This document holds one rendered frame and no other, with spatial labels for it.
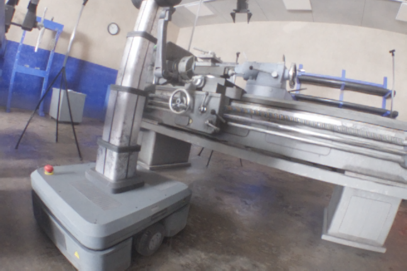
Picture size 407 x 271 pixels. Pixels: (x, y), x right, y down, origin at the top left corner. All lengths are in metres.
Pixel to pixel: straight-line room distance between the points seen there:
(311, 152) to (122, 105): 1.15
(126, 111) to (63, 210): 0.44
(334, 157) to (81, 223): 1.35
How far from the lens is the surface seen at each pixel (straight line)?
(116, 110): 0.83
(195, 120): 1.53
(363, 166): 1.44
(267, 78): 1.65
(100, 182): 0.86
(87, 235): 0.64
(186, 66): 2.10
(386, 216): 1.52
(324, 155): 1.41
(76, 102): 3.76
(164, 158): 2.14
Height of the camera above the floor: 0.63
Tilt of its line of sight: 1 degrees down
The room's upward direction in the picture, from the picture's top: 12 degrees clockwise
